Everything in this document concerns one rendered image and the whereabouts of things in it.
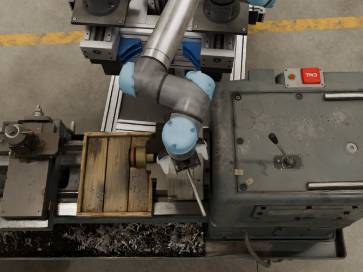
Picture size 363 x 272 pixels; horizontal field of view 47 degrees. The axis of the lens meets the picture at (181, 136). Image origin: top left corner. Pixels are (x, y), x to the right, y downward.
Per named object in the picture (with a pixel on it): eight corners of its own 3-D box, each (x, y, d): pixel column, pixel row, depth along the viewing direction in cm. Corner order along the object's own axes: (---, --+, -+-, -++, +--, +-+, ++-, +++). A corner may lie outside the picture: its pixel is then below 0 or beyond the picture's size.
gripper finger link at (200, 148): (210, 160, 123) (193, 163, 116) (203, 142, 124) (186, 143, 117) (219, 156, 121) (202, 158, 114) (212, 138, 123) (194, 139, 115)
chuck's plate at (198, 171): (201, 124, 171) (202, 102, 140) (202, 202, 164) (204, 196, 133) (193, 124, 171) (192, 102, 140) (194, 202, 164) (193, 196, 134)
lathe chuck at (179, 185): (193, 124, 171) (192, 102, 140) (194, 202, 164) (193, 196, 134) (171, 125, 171) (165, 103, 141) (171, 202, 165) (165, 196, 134)
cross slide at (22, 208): (58, 119, 178) (54, 115, 173) (45, 219, 161) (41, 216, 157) (19, 120, 178) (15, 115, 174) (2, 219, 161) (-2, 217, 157)
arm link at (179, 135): (203, 119, 90) (189, 155, 88) (202, 130, 100) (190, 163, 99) (168, 107, 90) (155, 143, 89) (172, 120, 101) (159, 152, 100)
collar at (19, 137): (27, 124, 155) (24, 121, 153) (24, 144, 152) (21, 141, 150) (6, 124, 156) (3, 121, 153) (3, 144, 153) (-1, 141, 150)
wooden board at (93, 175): (154, 135, 180) (154, 131, 176) (152, 217, 166) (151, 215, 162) (86, 135, 181) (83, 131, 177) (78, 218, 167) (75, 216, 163)
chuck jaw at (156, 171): (176, 161, 149) (176, 192, 143) (177, 167, 153) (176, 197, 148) (146, 162, 149) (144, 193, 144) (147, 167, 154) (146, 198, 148)
